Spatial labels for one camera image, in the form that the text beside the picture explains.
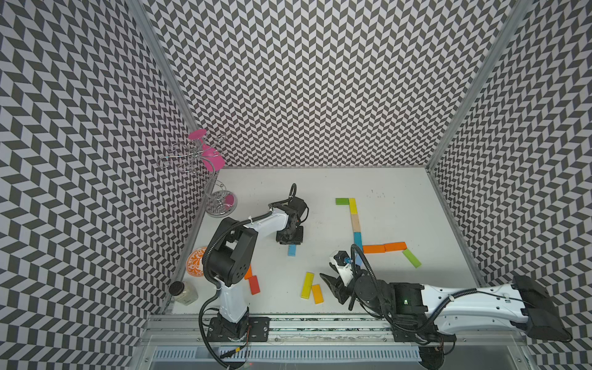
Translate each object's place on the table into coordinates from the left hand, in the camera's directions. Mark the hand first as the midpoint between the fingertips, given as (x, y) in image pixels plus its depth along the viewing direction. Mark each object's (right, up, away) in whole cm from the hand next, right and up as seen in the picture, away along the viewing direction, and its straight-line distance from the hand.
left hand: (293, 242), depth 92 cm
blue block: (-1, -3, -2) cm, 3 cm away
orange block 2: (+40, -1, -3) cm, 40 cm away
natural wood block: (+27, +7, +6) cm, 28 cm away
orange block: (+32, -2, -3) cm, 32 cm away
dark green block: (+21, +16, +13) cm, 30 cm away
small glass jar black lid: (-34, -11, -21) cm, 41 cm away
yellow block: (+27, +14, +13) cm, 33 cm away
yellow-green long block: (+5, -13, -10) cm, 18 cm away
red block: (-13, -13, -11) cm, 21 cm away
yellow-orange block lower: (+9, -15, -12) cm, 22 cm away
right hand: (+12, -4, -22) cm, 25 cm away
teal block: (+26, +1, +1) cm, 26 cm away
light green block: (+47, -5, -3) cm, 47 cm away
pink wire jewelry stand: (-33, +36, -8) cm, 50 cm away
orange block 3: (-16, -9, -8) cm, 20 cm away
